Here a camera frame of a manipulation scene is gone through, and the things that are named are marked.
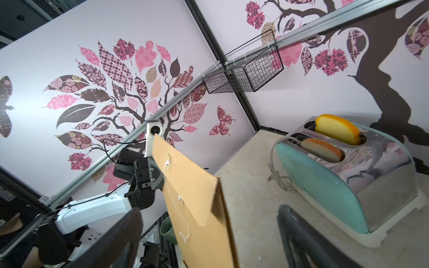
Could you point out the black wire basket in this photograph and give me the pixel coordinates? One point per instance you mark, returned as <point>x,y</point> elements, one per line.
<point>249,73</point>

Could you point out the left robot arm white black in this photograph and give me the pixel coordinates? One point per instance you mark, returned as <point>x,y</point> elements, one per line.
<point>60,231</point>

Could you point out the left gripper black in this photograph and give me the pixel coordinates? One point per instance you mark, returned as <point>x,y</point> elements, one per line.
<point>148,174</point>

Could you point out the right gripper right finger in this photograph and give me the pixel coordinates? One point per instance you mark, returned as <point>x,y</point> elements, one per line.
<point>305,247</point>

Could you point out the brown file bag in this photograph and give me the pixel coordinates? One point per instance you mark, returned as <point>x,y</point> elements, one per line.
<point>197,208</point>

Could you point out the mint green toaster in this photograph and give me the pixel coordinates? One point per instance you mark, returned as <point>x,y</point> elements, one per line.
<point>370,190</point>

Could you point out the green cup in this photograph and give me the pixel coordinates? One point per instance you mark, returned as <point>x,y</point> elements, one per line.
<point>167,231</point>

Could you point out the aluminium rail back wall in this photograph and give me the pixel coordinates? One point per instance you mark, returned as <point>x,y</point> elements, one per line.
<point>326,23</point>

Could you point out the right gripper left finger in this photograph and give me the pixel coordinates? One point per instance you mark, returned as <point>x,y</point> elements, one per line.
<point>115,249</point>

